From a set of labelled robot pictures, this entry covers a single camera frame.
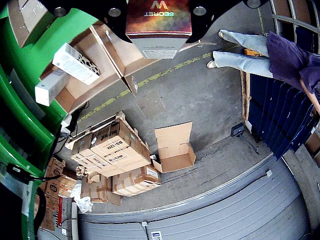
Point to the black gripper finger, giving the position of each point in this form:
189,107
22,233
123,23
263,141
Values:
200,22
110,12

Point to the red-brown carton box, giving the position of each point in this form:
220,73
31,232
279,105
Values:
158,25

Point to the bare person forearm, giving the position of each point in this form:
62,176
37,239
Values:
311,96

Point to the small white carton box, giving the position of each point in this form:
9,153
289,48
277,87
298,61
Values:
75,65

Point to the tall white carton box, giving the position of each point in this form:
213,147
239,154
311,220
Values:
50,86

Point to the flat open cardboard box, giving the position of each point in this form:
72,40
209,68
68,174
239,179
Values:
175,150

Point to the taped brown cardboard box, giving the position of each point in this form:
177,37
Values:
135,181

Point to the beige sneaker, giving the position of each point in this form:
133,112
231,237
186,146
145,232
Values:
211,64
220,34

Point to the purple shirt torso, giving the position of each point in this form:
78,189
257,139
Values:
287,57

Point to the black device on rod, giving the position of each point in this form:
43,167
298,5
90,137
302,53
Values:
237,129

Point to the blue panel partition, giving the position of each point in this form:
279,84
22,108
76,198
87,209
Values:
275,112

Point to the green metal shelf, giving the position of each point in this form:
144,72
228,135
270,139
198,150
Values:
25,117

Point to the grey roller shutter door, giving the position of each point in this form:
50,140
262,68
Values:
225,212

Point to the crumpled white plastic film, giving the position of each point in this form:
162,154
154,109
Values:
83,202

